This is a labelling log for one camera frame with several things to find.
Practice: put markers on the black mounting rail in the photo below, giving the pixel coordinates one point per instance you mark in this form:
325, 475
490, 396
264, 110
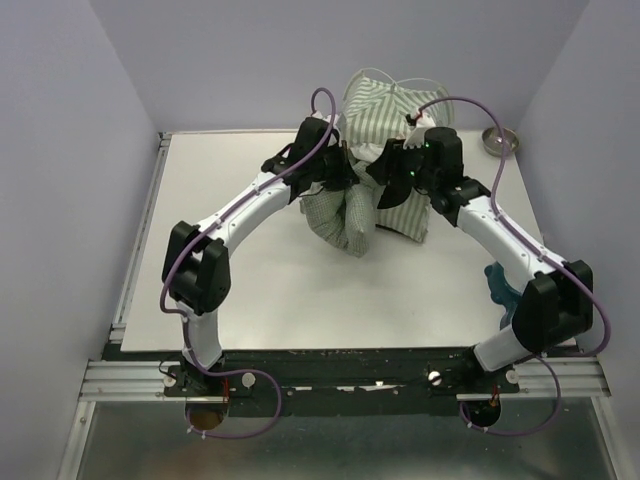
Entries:
337, 382

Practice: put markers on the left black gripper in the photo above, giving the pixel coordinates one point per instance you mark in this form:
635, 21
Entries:
346, 175

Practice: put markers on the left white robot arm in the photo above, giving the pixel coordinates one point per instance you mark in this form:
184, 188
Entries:
196, 273

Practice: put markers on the green striped pet tent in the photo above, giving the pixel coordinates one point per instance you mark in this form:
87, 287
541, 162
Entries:
383, 122

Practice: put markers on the steel pet bowl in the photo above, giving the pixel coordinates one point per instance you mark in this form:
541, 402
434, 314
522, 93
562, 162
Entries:
494, 140

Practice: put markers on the teal paw print toy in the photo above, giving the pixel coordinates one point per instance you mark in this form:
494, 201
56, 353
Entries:
501, 293

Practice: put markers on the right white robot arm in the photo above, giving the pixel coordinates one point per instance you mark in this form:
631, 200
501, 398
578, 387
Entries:
551, 304

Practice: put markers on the green checkered cushion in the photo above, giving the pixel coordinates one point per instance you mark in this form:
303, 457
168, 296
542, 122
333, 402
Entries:
345, 219

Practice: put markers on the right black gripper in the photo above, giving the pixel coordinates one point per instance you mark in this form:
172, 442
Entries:
389, 162

